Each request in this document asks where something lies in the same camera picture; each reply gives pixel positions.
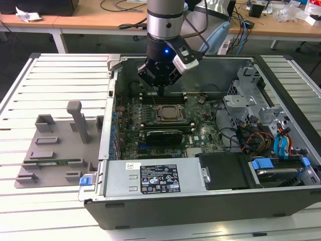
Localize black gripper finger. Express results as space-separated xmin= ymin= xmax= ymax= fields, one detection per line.
xmin=162 ymin=67 xmax=182 ymax=97
xmin=137 ymin=61 xmax=163 ymax=97

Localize black open PC case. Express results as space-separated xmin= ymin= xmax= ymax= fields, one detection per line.
xmin=77 ymin=54 xmax=321 ymax=230

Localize grey case release latch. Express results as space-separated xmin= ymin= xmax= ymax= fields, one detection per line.
xmin=107 ymin=54 xmax=121 ymax=73

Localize blue cable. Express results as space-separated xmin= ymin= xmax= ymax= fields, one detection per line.
xmin=237 ymin=14 xmax=250 ymax=56

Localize white power strip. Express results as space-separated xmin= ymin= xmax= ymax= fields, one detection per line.
xmin=217 ymin=40 xmax=231 ymax=55

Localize white black box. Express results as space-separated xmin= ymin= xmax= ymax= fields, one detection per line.
xmin=304 ymin=14 xmax=321 ymax=26

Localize silver CPU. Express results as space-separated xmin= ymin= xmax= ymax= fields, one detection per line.
xmin=162 ymin=106 xmax=180 ymax=120

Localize blue wire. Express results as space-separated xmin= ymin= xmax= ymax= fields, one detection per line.
xmin=272 ymin=127 xmax=291 ymax=161

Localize crumpled white paper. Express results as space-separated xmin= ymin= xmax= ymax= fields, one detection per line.
xmin=15 ymin=6 xmax=43 ymax=24

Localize red white packet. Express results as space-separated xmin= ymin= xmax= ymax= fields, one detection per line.
xmin=306 ymin=0 xmax=321 ymax=15

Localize red yellow wire bundle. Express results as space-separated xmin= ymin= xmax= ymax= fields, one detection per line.
xmin=240 ymin=125 xmax=275 ymax=154

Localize clear plastic bags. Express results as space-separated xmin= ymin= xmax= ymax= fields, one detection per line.
xmin=274 ymin=1 xmax=308 ymax=24

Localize small black box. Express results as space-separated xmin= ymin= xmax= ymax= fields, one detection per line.
xmin=249 ymin=3 xmax=264 ymax=19

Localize hard disk blue carrier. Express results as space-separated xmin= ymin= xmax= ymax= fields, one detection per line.
xmin=249 ymin=157 xmax=311 ymax=189

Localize grey parts rack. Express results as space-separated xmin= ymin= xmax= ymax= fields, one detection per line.
xmin=14 ymin=100 xmax=105 ymax=189

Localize black chair base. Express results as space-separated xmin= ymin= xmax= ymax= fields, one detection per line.
xmin=295 ymin=40 xmax=313 ymax=53

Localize silver power supply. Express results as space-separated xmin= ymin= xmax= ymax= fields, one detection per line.
xmin=103 ymin=157 xmax=210 ymax=198

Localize metal socket cover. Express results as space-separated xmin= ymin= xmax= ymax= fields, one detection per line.
xmin=155 ymin=104 xmax=187 ymax=124

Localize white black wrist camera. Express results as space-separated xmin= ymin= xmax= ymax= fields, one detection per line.
xmin=172 ymin=40 xmax=201 ymax=75

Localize black plastic shroud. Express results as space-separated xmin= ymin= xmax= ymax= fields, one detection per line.
xmin=197 ymin=153 xmax=249 ymax=191

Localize black graphics card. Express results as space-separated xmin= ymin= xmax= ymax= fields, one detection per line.
xmin=144 ymin=128 xmax=185 ymax=146

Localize silver drive cage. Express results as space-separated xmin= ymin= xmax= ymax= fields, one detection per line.
xmin=222 ymin=60 xmax=293 ymax=151

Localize green motherboard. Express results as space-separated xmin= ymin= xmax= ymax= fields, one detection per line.
xmin=114 ymin=92 xmax=226 ymax=160

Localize dark installed RAM stick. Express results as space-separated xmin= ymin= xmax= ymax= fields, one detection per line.
xmin=140 ymin=122 xmax=194 ymax=128

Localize wooden desk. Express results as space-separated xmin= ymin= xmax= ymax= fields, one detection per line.
xmin=0 ymin=0 xmax=148 ymax=55
xmin=227 ymin=0 xmax=321 ymax=51

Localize black RAM slot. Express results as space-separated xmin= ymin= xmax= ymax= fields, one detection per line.
xmin=139 ymin=92 xmax=188 ymax=99
xmin=139 ymin=97 xmax=188 ymax=104

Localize green RAM stick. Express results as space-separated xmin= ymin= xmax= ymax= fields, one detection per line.
xmin=24 ymin=158 xmax=82 ymax=167

